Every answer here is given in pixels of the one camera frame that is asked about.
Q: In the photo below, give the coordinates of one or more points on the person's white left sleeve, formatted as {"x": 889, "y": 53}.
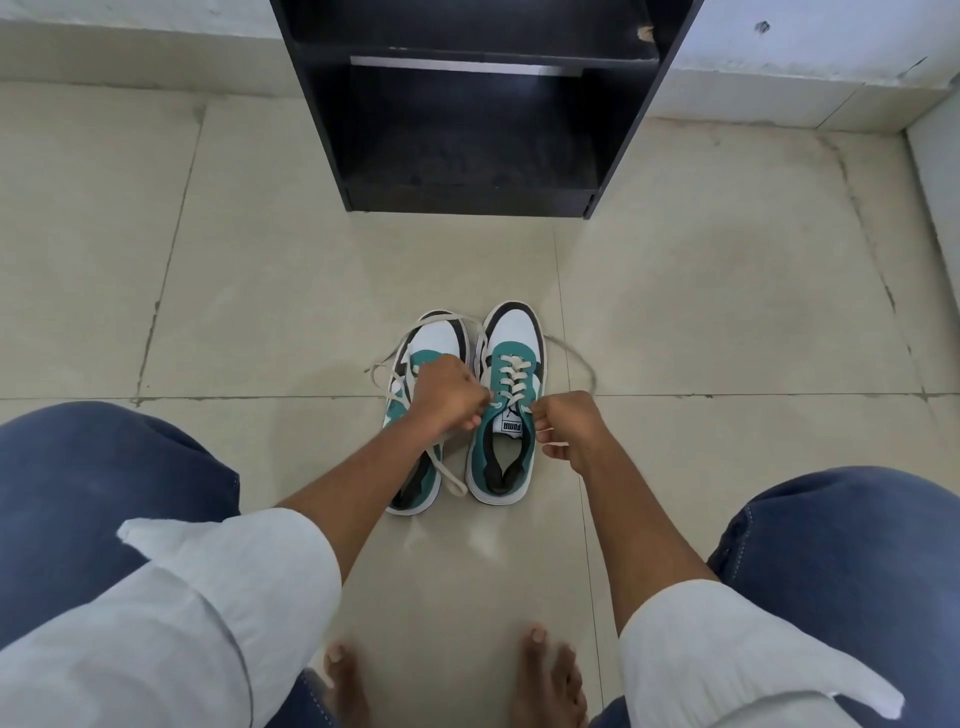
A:
{"x": 187, "y": 622}

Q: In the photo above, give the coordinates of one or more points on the person's white sleeve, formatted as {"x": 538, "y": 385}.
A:
{"x": 720, "y": 660}
{"x": 187, "y": 622}

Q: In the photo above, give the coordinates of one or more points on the person's bare right foot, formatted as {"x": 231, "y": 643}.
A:
{"x": 551, "y": 682}

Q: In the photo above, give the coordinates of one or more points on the person's left hand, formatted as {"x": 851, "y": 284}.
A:
{"x": 442, "y": 394}

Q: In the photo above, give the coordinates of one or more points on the person's left forearm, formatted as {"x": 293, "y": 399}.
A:
{"x": 360, "y": 487}

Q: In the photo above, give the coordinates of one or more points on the person's right fingers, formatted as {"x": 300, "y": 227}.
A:
{"x": 547, "y": 439}

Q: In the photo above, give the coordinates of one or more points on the black wooden shelf cabinet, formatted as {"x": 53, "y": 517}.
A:
{"x": 480, "y": 150}

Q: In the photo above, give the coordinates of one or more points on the person's bare left foot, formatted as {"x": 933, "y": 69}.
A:
{"x": 349, "y": 690}

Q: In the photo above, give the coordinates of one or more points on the person's right hand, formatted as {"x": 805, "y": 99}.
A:
{"x": 574, "y": 420}

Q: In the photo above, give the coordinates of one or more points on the person's leg blue jeans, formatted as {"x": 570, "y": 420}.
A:
{"x": 855, "y": 555}
{"x": 97, "y": 495}

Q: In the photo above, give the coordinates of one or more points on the person's white right sleeve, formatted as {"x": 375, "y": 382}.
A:
{"x": 720, "y": 660}

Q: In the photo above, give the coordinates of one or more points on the person's left fingers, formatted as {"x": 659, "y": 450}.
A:
{"x": 474, "y": 411}

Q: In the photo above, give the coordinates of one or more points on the person's left leg blue jeans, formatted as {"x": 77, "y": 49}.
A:
{"x": 97, "y": 495}

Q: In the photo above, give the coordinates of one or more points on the person's bare foot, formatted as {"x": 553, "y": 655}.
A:
{"x": 349, "y": 690}
{"x": 551, "y": 682}

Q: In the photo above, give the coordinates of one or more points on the teal white sneaker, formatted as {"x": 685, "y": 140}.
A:
{"x": 514, "y": 324}
{"x": 439, "y": 336}

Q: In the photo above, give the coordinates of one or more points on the person's right leg blue jeans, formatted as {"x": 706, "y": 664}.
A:
{"x": 855, "y": 555}

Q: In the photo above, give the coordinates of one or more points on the person's right forearm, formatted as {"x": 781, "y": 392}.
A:
{"x": 637, "y": 532}

